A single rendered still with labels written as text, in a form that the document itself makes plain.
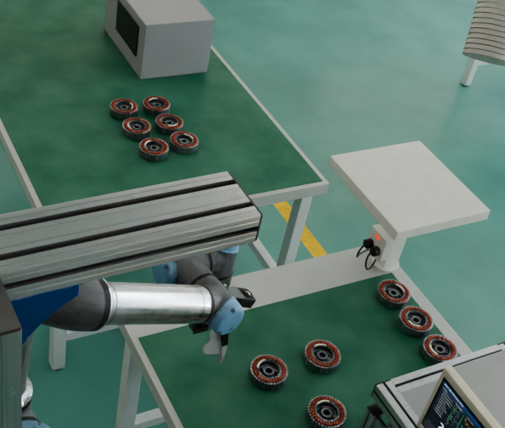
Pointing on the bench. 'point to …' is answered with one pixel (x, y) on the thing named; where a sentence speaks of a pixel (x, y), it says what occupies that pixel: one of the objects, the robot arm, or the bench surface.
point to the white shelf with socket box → (405, 197)
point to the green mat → (356, 402)
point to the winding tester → (496, 387)
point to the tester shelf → (418, 389)
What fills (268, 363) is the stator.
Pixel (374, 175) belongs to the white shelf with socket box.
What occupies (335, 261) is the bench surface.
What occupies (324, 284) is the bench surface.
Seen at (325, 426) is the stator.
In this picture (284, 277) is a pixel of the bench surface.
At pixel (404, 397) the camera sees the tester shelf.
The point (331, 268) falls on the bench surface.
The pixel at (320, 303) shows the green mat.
